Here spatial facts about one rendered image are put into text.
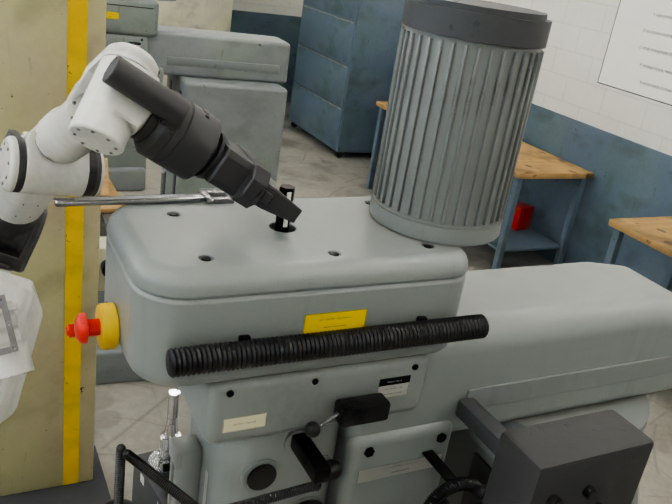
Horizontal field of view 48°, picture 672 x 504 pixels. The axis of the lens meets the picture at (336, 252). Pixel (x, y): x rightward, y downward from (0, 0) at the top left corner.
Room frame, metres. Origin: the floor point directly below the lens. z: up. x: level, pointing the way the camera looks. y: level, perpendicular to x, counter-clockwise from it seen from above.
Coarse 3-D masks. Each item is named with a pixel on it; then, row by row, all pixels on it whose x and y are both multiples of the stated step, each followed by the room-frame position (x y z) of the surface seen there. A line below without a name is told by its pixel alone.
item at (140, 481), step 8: (144, 456) 1.37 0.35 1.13; (152, 456) 1.36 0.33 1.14; (152, 464) 1.33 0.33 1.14; (160, 464) 1.33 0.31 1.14; (136, 472) 1.35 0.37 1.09; (160, 472) 1.31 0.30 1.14; (168, 472) 1.31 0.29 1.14; (136, 480) 1.35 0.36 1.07; (144, 480) 1.31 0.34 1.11; (136, 488) 1.34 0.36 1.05; (144, 488) 1.31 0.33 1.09; (152, 488) 1.27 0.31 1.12; (160, 488) 1.27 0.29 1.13; (136, 496) 1.34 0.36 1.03; (144, 496) 1.31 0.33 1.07; (152, 496) 1.27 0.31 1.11; (160, 496) 1.25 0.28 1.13
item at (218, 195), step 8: (200, 192) 1.02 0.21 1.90; (208, 192) 1.03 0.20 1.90; (216, 192) 1.03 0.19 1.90; (224, 192) 1.04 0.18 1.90; (56, 200) 0.90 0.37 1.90; (64, 200) 0.91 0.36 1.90; (72, 200) 0.91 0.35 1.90; (80, 200) 0.92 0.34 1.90; (88, 200) 0.92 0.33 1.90; (96, 200) 0.93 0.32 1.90; (104, 200) 0.93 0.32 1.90; (112, 200) 0.94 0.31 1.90; (120, 200) 0.94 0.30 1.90; (128, 200) 0.95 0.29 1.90; (136, 200) 0.95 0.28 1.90; (144, 200) 0.96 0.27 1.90; (152, 200) 0.96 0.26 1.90; (160, 200) 0.97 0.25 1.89; (168, 200) 0.98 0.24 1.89; (176, 200) 0.98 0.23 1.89; (184, 200) 0.99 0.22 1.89; (192, 200) 0.99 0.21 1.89; (200, 200) 1.00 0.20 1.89; (208, 200) 1.00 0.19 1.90; (216, 200) 1.00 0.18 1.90; (224, 200) 1.01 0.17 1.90; (232, 200) 1.02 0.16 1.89
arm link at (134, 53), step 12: (108, 48) 0.88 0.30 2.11; (120, 48) 0.87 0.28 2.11; (132, 48) 0.87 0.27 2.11; (96, 60) 0.90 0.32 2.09; (132, 60) 0.87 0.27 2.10; (144, 60) 0.87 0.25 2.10; (84, 72) 0.92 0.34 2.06; (156, 72) 0.89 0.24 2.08; (84, 84) 0.91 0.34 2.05; (72, 96) 0.91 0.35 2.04; (72, 108) 0.90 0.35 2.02
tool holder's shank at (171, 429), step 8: (176, 392) 1.36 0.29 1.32; (168, 400) 1.35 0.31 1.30; (176, 400) 1.35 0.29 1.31; (168, 408) 1.35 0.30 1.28; (176, 408) 1.35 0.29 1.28; (168, 416) 1.35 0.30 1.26; (176, 416) 1.35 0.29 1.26; (168, 424) 1.34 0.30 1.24; (176, 424) 1.35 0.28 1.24; (168, 432) 1.34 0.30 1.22; (176, 432) 1.35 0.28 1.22
